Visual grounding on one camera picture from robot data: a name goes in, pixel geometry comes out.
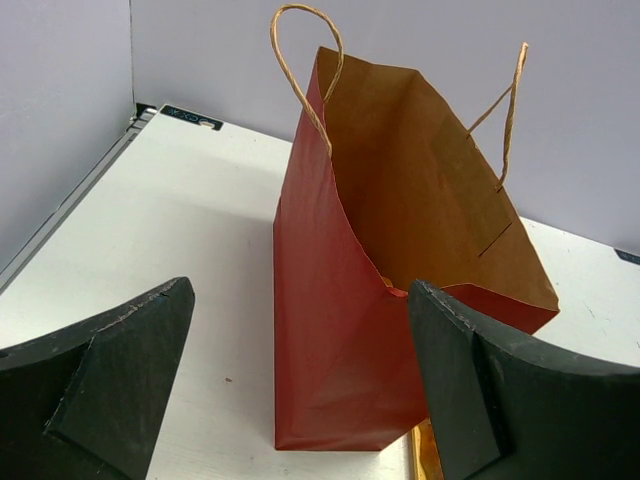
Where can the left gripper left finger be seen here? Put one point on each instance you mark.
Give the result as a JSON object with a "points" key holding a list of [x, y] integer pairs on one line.
{"points": [[87, 401]]}

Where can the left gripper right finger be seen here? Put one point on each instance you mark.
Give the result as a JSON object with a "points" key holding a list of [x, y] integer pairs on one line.
{"points": [[506, 405]]}

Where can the red paper bag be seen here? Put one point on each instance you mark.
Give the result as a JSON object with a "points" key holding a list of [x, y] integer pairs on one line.
{"points": [[384, 186]]}

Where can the yellow plastic tray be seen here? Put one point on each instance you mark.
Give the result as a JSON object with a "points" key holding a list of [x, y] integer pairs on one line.
{"points": [[426, 463]]}

